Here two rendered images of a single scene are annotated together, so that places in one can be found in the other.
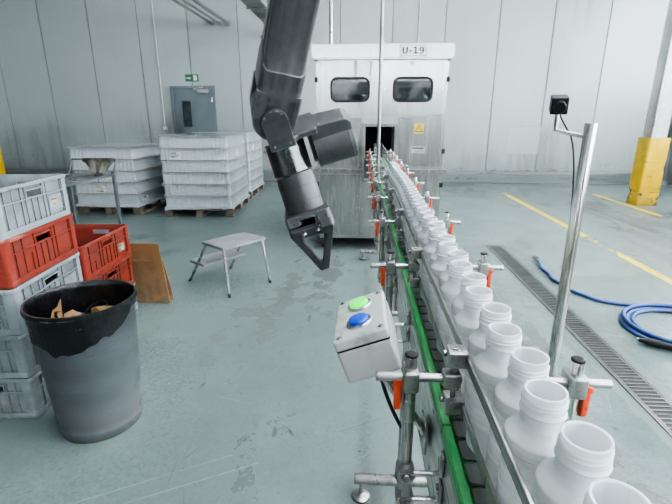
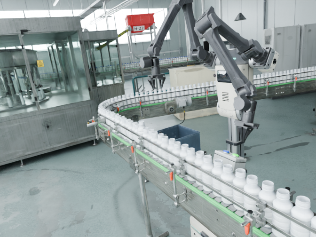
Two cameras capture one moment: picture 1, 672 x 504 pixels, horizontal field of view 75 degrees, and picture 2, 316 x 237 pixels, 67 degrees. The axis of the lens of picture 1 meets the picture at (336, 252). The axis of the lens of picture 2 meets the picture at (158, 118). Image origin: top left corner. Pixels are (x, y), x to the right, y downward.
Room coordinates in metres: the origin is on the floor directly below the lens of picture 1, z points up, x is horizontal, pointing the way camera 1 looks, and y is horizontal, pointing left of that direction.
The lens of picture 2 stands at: (1.34, -0.91, 1.64)
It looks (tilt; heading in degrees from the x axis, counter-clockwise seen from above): 16 degrees down; 147
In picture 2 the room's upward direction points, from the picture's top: 7 degrees counter-clockwise
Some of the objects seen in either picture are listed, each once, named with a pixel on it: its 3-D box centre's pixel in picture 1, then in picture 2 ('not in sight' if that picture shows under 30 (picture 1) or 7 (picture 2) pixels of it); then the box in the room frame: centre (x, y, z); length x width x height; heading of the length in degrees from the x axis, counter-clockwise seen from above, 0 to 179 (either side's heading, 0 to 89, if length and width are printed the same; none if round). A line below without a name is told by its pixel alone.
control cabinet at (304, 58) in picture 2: not in sight; (307, 58); (-2.06, 6.56, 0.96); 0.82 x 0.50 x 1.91; 69
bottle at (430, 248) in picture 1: (435, 265); (267, 203); (0.93, -0.22, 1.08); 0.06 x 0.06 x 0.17
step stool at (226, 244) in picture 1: (228, 259); not in sight; (3.68, 0.95, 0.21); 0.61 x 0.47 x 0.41; 50
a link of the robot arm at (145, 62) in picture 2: not in sight; (149, 58); (0.00, -0.06, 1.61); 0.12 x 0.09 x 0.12; 88
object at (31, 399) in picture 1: (31, 365); not in sight; (2.10, 1.65, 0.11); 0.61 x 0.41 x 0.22; 2
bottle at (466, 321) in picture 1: (473, 342); (201, 168); (0.57, -0.20, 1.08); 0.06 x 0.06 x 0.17
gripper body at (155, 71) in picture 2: not in sight; (155, 71); (0.00, -0.02, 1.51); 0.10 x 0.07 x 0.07; 87
